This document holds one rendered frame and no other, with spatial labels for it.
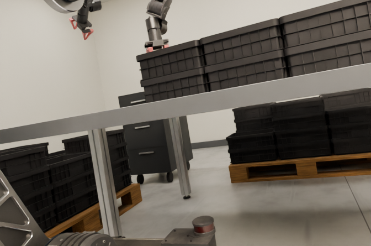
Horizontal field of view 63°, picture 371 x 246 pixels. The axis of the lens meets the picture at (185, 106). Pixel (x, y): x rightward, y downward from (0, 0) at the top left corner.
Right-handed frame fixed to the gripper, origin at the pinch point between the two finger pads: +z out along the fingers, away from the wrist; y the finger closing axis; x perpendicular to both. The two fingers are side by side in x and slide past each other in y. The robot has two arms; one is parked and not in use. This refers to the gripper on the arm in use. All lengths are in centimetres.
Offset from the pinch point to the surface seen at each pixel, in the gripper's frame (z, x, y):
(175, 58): 2.3, 13.8, -3.7
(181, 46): -1.6, 16.5, -6.2
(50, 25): -151, -351, 84
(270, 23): 0, 39, -33
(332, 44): 13, 50, -46
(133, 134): 32, -169, 6
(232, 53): 6.5, 28.6, -21.4
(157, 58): -0.1, 7.6, 2.5
